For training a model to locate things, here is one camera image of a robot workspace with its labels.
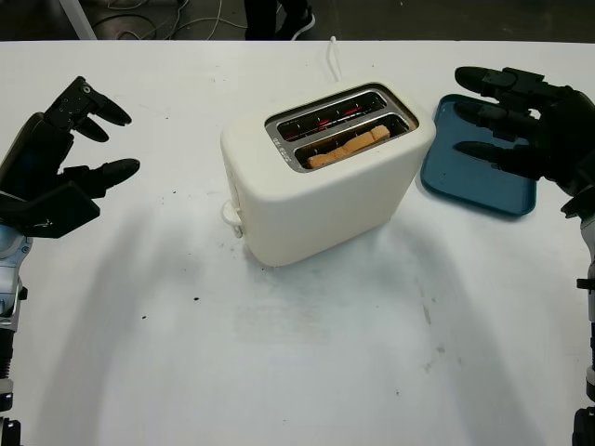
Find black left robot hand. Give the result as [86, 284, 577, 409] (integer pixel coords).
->
[0, 75, 141, 202]

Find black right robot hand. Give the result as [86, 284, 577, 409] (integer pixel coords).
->
[453, 66, 595, 222]

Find toast slice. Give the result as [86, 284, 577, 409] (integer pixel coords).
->
[306, 125, 391, 170]

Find cream white two-slot toaster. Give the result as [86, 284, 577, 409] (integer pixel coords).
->
[219, 82, 437, 269]

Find teal plastic tray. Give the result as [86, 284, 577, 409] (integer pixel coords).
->
[420, 94, 538, 219]

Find white table leg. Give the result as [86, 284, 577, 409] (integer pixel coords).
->
[58, 0, 98, 41]

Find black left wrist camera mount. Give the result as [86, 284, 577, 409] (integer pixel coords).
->
[0, 180, 101, 241]

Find grey looped floor cable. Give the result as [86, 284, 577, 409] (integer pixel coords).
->
[91, 12, 178, 41]

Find thin white floor cable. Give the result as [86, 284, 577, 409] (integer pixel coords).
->
[118, 0, 245, 41]

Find white toaster power cord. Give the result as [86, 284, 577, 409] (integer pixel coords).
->
[324, 36, 344, 85]

